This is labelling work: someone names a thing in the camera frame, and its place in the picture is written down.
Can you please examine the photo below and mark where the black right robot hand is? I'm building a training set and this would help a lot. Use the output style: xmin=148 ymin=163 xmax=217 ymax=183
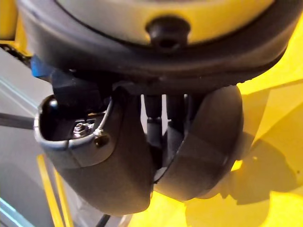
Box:
xmin=18 ymin=0 xmax=303 ymax=216

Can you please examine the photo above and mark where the yellow metal shelf unit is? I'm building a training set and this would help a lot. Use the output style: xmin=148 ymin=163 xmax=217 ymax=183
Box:
xmin=0 ymin=0 xmax=303 ymax=227

